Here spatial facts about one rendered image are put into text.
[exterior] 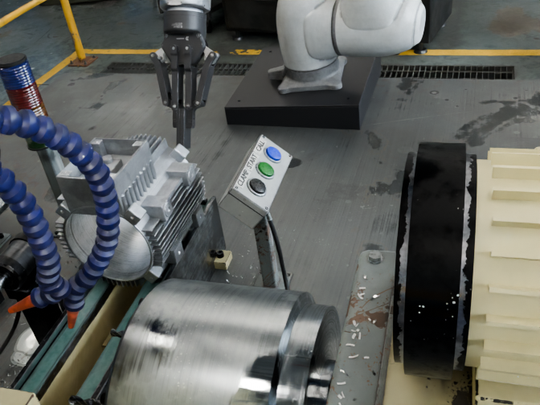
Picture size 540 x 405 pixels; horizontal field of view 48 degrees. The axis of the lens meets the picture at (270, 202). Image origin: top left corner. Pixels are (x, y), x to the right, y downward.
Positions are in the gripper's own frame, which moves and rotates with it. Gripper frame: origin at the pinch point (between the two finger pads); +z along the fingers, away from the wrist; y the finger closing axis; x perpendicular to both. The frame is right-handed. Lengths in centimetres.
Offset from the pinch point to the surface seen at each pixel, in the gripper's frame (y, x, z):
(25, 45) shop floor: -300, 336, -67
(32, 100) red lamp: -33.4, 1.8, -4.6
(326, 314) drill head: 35, -39, 19
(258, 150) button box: 14.7, -1.5, 3.4
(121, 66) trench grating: -188, 299, -45
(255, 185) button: 16.7, -9.1, 8.7
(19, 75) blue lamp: -33.7, -1.5, -9.3
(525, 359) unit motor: 52, -57, 15
